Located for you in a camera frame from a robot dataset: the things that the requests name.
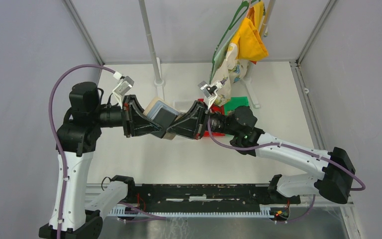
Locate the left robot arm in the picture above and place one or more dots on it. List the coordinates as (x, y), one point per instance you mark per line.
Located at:
(76, 139)

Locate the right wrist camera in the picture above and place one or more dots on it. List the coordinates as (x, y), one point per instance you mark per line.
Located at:
(210, 91)

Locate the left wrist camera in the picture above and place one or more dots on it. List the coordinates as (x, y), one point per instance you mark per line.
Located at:
(124, 84)

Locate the tan leather card holder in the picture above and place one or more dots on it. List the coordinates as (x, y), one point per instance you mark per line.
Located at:
(153, 107)

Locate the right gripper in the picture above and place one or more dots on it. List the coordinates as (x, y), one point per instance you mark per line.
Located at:
(192, 124)

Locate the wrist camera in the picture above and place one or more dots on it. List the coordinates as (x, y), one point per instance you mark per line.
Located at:
(210, 91)
(124, 84)

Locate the yellow cloth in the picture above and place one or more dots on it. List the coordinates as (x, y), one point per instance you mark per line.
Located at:
(248, 35)

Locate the green plastic bin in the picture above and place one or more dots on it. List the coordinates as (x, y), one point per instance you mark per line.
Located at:
(234, 103)

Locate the white cable duct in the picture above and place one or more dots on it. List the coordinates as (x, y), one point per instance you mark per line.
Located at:
(263, 212)

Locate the patterned white cloth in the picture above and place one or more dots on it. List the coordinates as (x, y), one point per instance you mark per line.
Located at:
(228, 69)

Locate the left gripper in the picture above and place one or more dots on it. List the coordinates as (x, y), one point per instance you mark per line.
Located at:
(135, 121)

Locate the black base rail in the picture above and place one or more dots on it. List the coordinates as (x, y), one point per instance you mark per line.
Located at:
(205, 198)

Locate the red plastic bin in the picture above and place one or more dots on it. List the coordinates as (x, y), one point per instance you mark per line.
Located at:
(216, 109)

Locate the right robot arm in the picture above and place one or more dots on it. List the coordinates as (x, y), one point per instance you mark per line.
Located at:
(329, 174)

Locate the green clothes hanger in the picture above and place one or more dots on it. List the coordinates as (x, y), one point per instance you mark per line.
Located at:
(239, 13)

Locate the white stand pole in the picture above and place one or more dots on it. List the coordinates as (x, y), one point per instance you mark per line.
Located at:
(158, 82)

